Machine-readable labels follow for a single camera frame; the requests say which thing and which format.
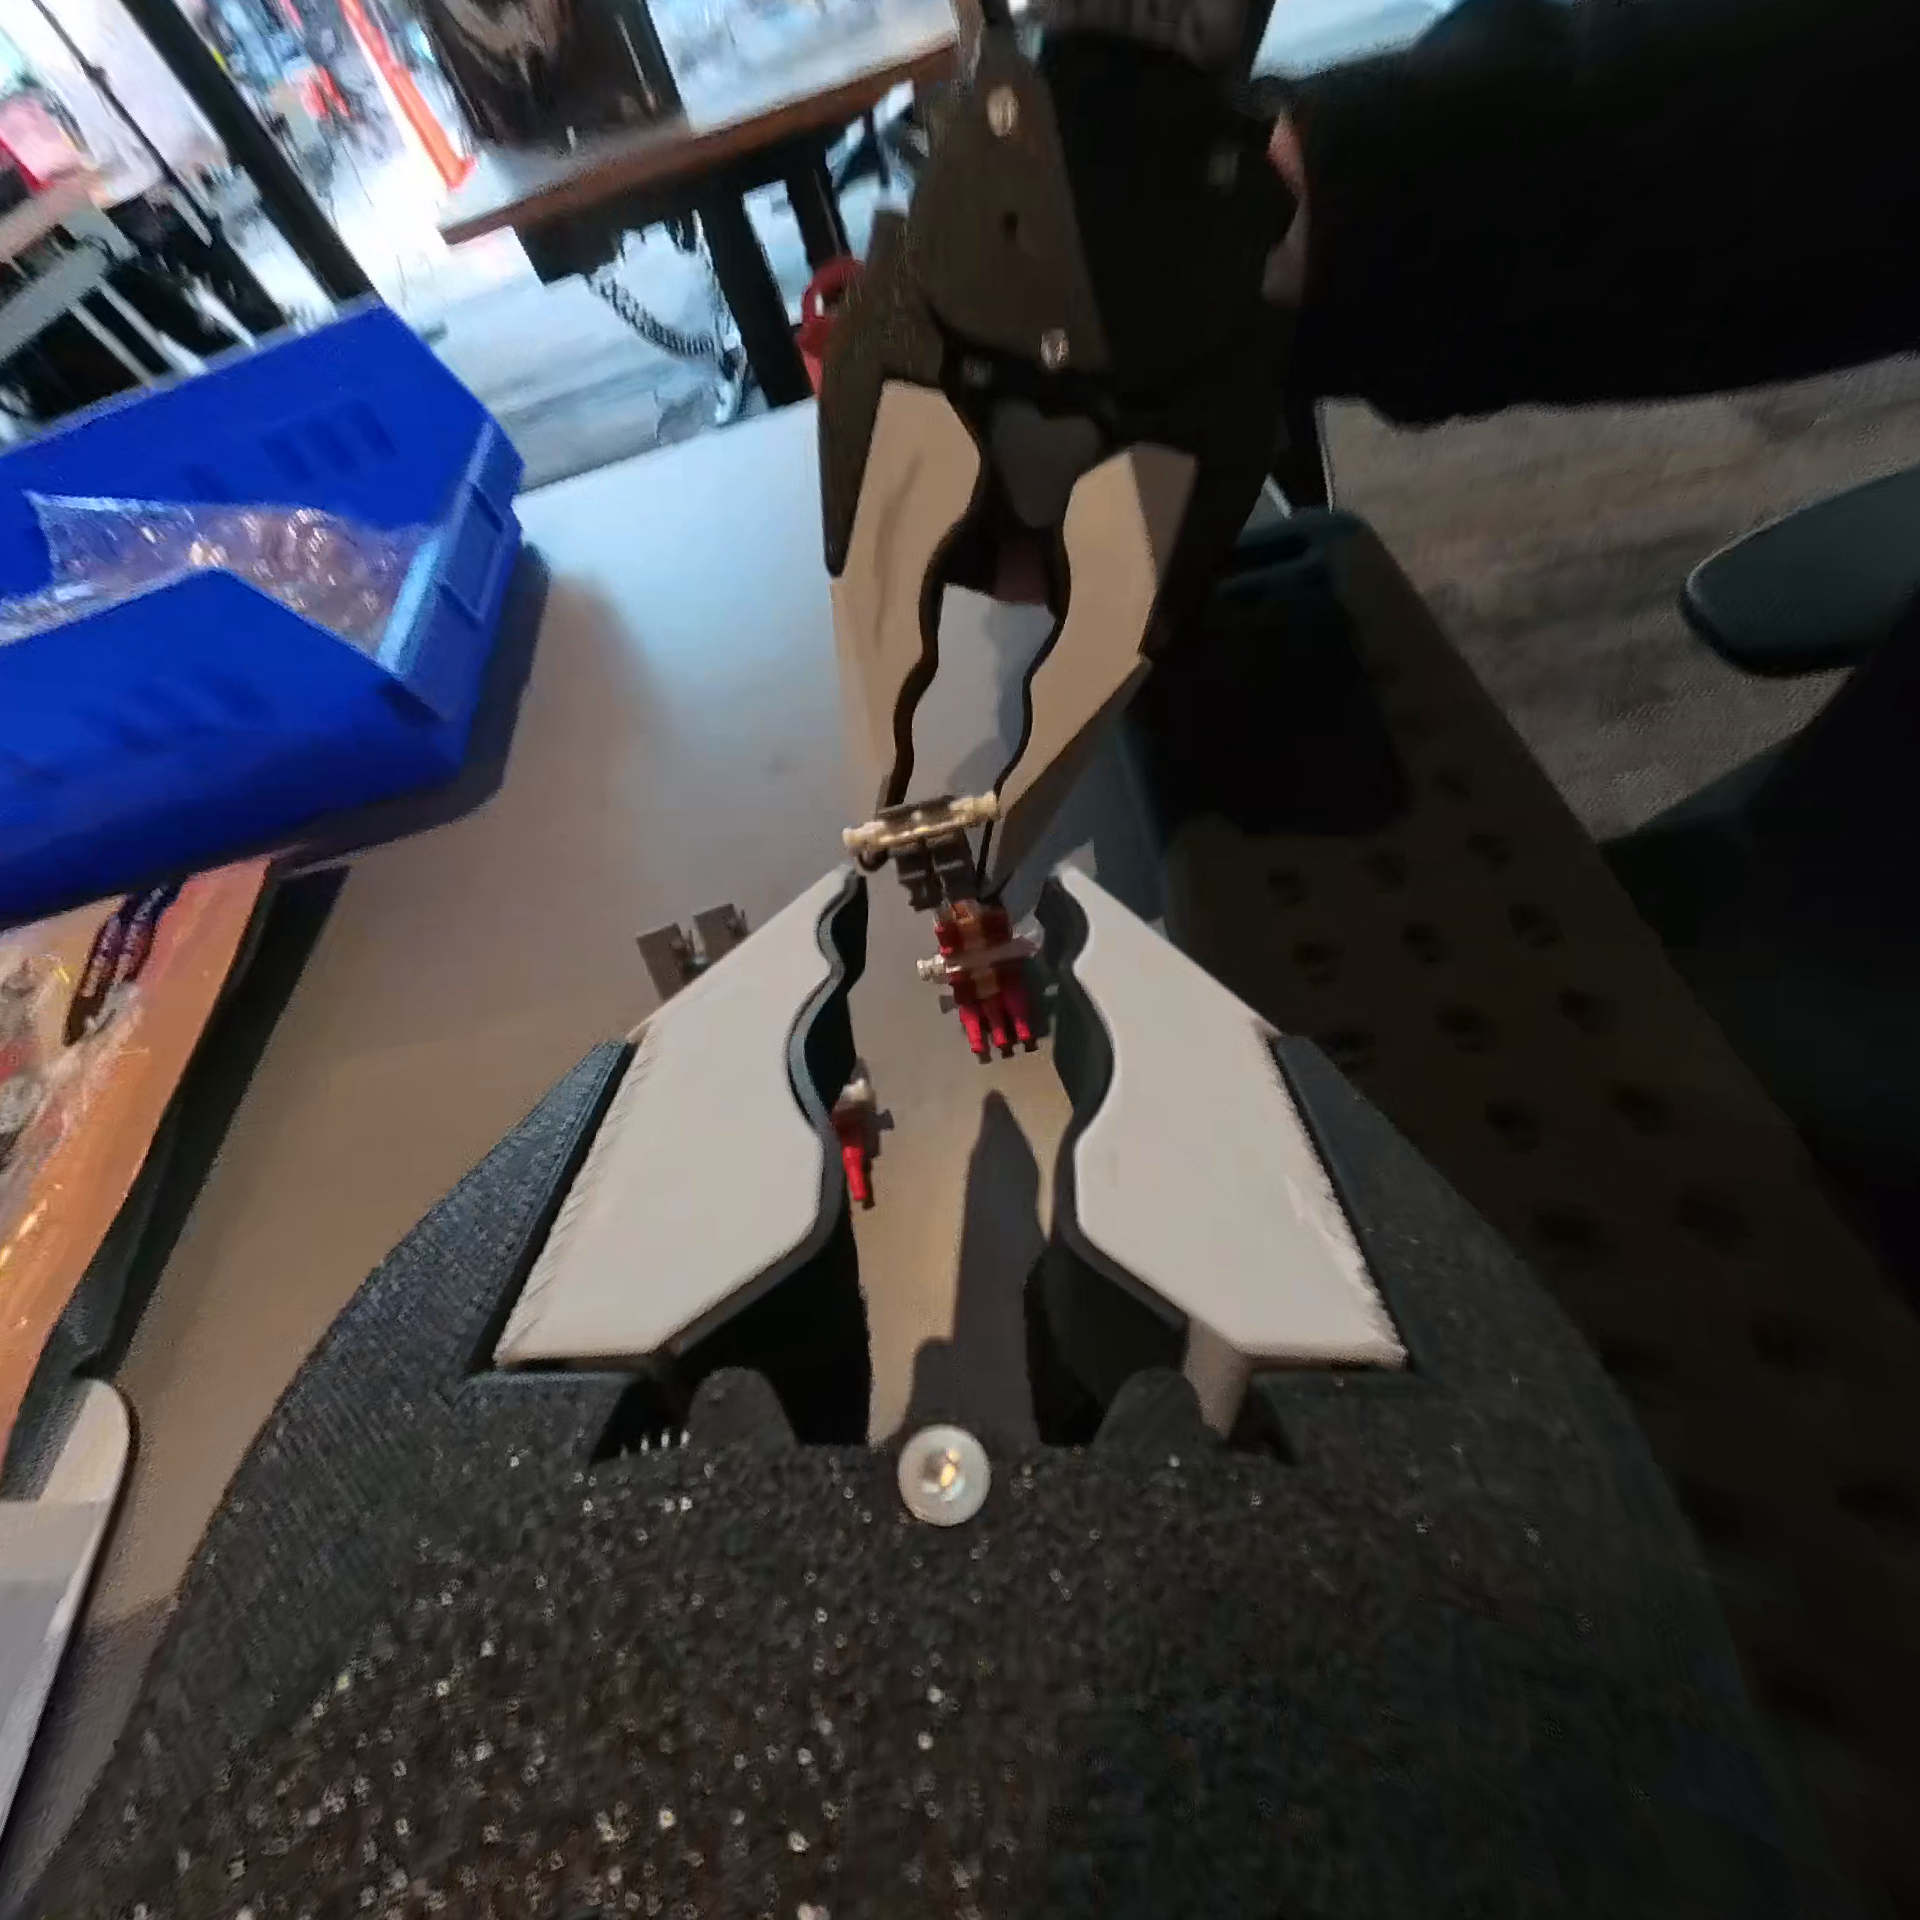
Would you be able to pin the dark printed box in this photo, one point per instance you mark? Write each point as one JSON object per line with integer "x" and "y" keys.
{"x": 540, "y": 68}

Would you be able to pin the blue plastic bin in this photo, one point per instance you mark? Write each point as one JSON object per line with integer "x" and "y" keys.
{"x": 224, "y": 720}

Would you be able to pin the black dimpled plastic panel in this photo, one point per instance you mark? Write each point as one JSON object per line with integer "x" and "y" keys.
{"x": 1501, "y": 1050}

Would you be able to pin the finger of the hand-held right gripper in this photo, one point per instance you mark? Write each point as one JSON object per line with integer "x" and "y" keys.
{"x": 886, "y": 525}
{"x": 1119, "y": 600}

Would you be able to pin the orange toy parts bag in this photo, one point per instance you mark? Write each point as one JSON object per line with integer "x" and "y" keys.
{"x": 107, "y": 1142}

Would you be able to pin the red tote bag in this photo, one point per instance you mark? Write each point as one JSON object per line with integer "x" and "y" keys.
{"x": 822, "y": 316}

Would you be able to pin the black metal rack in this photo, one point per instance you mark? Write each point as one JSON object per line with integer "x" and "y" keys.
{"x": 241, "y": 150}

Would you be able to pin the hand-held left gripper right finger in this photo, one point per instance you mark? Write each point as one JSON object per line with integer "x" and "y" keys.
{"x": 1230, "y": 1185}

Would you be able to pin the grey-topped red yellow toy assembly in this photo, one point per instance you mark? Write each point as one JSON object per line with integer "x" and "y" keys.
{"x": 968, "y": 932}

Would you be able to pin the person's right hand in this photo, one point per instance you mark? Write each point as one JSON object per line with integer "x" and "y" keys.
{"x": 1286, "y": 196}

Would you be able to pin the wooden desk with black legs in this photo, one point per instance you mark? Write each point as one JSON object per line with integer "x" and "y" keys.
{"x": 675, "y": 165}

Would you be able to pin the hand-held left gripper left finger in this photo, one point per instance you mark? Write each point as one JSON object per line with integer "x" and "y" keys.
{"x": 675, "y": 1185}

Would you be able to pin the orange traffic cone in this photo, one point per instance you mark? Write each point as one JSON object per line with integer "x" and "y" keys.
{"x": 412, "y": 89}

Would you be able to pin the clear plastic bag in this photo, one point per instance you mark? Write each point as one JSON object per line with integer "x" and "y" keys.
{"x": 224, "y": 562}

